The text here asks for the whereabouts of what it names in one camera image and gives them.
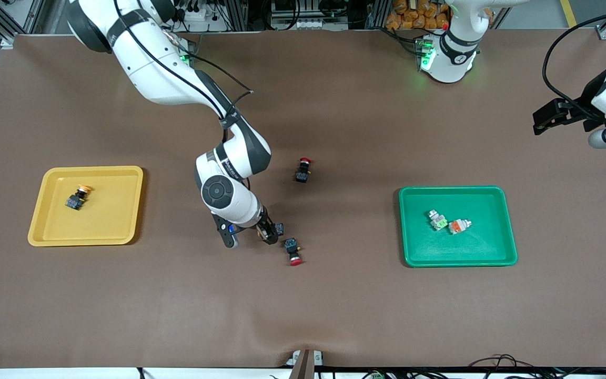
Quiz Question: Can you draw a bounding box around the red capped black push button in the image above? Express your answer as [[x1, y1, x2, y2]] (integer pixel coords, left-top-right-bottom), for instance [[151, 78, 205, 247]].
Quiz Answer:
[[296, 157, 314, 184], [283, 237, 304, 266]]

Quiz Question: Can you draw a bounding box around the yellow plastic tray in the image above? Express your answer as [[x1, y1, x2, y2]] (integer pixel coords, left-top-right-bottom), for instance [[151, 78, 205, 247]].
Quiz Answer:
[[27, 166, 144, 247]]

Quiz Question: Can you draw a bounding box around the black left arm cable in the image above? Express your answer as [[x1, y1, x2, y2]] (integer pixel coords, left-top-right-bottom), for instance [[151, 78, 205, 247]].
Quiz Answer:
[[542, 5, 606, 111]]

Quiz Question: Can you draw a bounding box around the white power strip with plugs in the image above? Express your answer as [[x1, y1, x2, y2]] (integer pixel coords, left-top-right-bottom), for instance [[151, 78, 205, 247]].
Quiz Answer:
[[177, 3, 219, 32]]

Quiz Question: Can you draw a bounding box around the bag of orange objects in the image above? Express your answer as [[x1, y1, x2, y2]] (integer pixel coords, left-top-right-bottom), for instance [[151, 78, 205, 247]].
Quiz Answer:
[[386, 0, 450, 31]]

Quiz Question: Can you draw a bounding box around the black cable bundle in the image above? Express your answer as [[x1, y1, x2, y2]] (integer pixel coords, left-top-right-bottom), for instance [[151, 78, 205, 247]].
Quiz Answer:
[[329, 354, 606, 379]]

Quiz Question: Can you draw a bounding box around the long white power strip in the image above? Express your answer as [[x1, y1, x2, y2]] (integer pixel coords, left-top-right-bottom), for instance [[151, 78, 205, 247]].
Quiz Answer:
[[281, 17, 347, 31]]

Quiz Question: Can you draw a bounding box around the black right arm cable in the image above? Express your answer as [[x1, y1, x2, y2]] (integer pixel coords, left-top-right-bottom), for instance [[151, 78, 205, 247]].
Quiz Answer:
[[114, 0, 255, 143]]

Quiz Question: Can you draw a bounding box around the metal table edge clamp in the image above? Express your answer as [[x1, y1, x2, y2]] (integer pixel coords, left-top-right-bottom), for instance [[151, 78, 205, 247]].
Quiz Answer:
[[286, 349, 325, 379]]

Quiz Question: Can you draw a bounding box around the green plastic tray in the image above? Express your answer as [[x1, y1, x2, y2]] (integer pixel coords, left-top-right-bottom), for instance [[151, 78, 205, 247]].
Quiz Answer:
[[398, 186, 519, 268]]

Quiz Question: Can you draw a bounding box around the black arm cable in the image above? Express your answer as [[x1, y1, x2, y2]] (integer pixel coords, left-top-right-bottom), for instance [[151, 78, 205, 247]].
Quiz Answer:
[[542, 5, 606, 111], [114, 0, 255, 143]]

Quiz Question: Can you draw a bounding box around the brown table mat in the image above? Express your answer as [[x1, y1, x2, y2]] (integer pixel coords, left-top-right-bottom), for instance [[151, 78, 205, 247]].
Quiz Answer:
[[0, 29, 606, 369]]

